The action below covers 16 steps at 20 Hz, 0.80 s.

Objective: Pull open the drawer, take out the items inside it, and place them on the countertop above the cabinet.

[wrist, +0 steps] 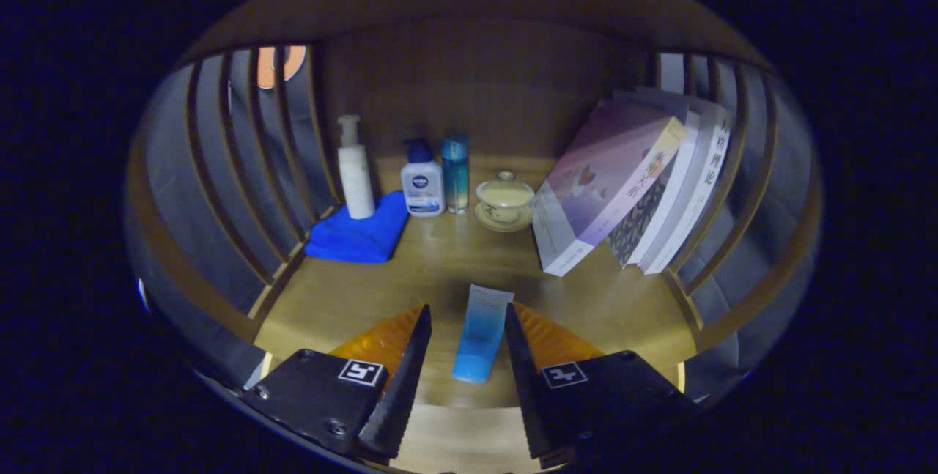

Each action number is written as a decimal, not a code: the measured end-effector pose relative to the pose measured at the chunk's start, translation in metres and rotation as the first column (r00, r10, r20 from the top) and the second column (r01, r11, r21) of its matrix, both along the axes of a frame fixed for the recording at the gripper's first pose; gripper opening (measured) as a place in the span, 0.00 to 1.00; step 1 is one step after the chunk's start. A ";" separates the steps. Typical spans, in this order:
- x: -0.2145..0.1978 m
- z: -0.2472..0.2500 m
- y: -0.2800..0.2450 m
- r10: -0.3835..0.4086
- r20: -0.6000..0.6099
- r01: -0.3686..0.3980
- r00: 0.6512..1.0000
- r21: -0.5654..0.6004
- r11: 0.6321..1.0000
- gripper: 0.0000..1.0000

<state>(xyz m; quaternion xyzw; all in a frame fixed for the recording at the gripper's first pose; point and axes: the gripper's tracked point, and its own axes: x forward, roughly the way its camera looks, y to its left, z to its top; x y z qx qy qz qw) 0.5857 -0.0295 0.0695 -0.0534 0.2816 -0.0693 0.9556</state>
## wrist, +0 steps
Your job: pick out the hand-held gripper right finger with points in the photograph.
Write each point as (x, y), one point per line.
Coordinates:
(524, 386)

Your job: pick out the dark patterned book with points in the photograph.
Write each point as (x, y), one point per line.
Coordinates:
(636, 228)

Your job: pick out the teal cylindrical bottle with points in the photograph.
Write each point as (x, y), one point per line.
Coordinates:
(455, 173)

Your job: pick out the purple cover book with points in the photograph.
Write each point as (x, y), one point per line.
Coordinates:
(608, 173)

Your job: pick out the blue folded cloth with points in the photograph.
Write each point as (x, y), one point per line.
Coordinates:
(359, 236)

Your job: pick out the blue squeeze tube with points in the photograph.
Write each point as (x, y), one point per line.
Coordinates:
(480, 342)

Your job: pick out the wooden countertop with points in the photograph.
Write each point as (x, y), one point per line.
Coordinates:
(440, 269)

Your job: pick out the white bottle with blue cap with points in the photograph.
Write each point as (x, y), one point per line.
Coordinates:
(423, 188)

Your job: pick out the white pump bottle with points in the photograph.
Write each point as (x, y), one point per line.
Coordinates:
(356, 181)

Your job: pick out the plain white book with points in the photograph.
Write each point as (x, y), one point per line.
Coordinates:
(674, 188)

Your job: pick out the brown wooden cabinet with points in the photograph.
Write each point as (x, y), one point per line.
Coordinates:
(476, 86)

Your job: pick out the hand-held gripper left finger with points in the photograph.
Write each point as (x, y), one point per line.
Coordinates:
(403, 393)

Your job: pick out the white book with black characters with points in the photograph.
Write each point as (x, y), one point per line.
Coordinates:
(703, 181)

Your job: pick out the lidded ceramic tea cup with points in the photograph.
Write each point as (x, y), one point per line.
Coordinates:
(504, 199)

